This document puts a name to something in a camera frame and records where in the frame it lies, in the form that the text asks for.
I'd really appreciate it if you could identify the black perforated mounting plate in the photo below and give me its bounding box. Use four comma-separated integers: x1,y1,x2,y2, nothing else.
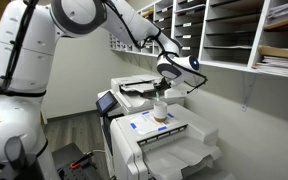
58,162,96,180

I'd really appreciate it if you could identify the white wall mail sorter shelf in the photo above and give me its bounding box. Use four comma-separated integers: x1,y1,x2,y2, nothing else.
108,0,288,80

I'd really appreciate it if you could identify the white copier finisher unit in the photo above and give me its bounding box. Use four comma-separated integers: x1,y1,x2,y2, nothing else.
108,102,237,180

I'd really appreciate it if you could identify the manila folder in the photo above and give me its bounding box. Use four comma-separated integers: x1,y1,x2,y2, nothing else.
257,44,288,61

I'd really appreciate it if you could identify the black clamp with orange tip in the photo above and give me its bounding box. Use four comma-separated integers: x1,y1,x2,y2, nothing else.
69,150,95,170

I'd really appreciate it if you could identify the white mug with brown base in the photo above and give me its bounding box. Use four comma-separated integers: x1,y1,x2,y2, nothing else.
152,100,169,123

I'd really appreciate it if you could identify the white office copier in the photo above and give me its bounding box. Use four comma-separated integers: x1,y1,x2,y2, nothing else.
95,73,192,158

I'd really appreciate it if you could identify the white paper sheet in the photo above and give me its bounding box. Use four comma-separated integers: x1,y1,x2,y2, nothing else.
129,110,180,136

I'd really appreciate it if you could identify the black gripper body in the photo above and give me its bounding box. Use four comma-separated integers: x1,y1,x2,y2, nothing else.
153,76,172,93

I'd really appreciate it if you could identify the white paper stack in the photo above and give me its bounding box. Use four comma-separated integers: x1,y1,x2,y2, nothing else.
251,54,288,80

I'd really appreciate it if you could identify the copier touch screen panel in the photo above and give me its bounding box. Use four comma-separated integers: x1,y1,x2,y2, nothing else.
95,90,119,116

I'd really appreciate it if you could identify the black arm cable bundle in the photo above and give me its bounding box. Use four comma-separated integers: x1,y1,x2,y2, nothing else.
0,0,209,98

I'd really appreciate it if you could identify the black cart top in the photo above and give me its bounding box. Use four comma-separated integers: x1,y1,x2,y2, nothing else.
50,142,99,180

